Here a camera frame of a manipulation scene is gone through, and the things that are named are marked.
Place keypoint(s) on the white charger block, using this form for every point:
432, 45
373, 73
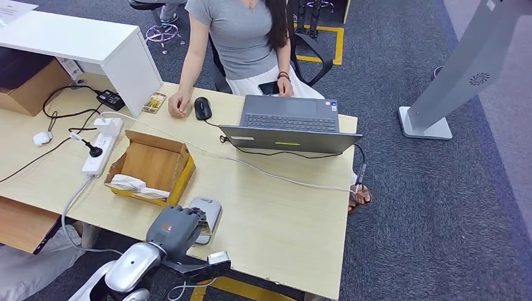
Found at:
109, 126

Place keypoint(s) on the patterned yellow green card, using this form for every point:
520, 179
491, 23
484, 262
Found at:
154, 103

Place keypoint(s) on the brown wooden drawer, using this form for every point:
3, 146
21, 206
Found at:
25, 224

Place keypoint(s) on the black stand legs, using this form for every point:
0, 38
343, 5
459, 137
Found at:
309, 18

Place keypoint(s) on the brown cardboard carton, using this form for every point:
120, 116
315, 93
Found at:
37, 91

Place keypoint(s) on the chrome star base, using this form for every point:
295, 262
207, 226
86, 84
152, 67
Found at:
326, 4

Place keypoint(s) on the small white rounded case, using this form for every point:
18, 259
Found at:
41, 138

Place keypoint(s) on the grey kiosk stand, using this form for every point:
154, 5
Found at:
465, 70

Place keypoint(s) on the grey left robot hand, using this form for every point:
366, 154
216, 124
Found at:
172, 232

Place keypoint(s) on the white desk shelf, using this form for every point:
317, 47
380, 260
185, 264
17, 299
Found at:
79, 41

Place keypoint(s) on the pale wooden board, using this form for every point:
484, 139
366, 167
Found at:
346, 10

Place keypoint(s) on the white printed box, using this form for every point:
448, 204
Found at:
70, 68

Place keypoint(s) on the black smartphone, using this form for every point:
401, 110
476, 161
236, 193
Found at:
268, 87

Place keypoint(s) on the grey usb adapter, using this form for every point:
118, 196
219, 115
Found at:
360, 172

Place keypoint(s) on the yellow floor tape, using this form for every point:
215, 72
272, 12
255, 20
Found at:
245, 288
340, 45

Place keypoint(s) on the person's right hand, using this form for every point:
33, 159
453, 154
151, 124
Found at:
179, 106

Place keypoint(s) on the cardboard box yellow rim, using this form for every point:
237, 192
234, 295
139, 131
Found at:
154, 162

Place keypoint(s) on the white printed paper sheet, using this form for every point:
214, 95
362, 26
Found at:
14, 10

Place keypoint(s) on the white power strip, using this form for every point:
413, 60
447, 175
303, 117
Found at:
97, 164

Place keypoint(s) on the grey laptop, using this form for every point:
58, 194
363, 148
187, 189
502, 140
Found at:
287, 124

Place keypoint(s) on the person's left forearm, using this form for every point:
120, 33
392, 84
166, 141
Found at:
284, 62

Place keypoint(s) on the person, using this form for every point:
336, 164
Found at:
241, 41

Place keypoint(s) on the person's leg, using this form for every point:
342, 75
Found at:
170, 10
29, 270

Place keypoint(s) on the person's right forearm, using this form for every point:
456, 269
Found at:
188, 74

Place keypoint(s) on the black power plug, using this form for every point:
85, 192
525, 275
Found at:
94, 151

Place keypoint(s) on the black computer mouse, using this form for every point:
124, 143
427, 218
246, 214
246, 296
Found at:
203, 109

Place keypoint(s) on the person's left hand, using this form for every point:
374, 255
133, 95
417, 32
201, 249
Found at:
284, 86

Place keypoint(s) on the black stool chrome base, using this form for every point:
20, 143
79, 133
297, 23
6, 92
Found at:
162, 33

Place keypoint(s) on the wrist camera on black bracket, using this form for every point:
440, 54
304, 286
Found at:
208, 266

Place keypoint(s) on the person's sandalled foot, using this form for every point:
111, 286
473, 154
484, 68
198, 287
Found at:
363, 195
354, 205

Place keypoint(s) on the black power adapter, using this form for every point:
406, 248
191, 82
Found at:
110, 100

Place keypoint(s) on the grey white card reader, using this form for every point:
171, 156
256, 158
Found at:
212, 207

